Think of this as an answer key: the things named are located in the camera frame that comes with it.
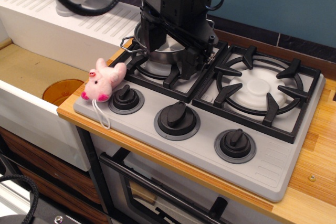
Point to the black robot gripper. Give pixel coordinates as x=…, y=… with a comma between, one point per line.
x=179, y=13

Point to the pink stuffed pig toy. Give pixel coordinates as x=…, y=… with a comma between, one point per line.
x=99, y=88

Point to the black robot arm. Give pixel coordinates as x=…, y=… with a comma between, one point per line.
x=177, y=31

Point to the small steel pan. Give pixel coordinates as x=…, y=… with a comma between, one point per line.
x=177, y=39

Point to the black left burner grate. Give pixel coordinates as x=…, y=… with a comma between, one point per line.
x=164, y=79

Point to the black burner grate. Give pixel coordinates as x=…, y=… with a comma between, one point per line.
x=164, y=79
x=265, y=93

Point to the black left stove knob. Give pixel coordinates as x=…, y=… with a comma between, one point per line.
x=126, y=101

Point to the black stove knob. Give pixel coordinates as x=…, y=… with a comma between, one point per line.
x=177, y=122
x=126, y=101
x=235, y=146

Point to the black middle stove knob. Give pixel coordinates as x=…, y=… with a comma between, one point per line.
x=177, y=122

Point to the black right burner grate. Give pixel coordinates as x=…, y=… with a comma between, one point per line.
x=265, y=93

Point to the black right stove knob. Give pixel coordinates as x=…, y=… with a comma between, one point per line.
x=235, y=146

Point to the white toy sink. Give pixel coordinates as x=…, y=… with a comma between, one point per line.
x=40, y=47

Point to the grey toy stove top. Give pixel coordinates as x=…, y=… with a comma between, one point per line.
x=267, y=174

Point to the toy oven door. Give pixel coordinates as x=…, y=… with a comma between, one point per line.
x=151, y=193

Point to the wooden drawer cabinet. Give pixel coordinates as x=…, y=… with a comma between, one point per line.
x=69, y=187

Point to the black oven door handle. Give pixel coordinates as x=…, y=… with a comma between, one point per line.
x=116, y=162

